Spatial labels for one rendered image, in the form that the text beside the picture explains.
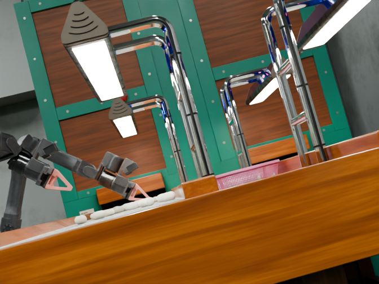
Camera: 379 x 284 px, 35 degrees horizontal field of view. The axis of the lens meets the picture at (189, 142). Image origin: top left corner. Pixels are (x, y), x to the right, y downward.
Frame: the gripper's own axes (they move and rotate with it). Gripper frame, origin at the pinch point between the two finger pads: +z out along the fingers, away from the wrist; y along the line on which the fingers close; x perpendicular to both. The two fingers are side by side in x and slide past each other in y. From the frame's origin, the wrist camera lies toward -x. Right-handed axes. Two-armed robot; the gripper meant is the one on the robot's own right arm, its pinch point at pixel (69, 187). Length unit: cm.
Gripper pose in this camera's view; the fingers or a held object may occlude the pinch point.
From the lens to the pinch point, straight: 193.2
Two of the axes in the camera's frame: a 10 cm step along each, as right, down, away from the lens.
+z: 9.0, 4.4, 0.1
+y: -0.6, 0.9, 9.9
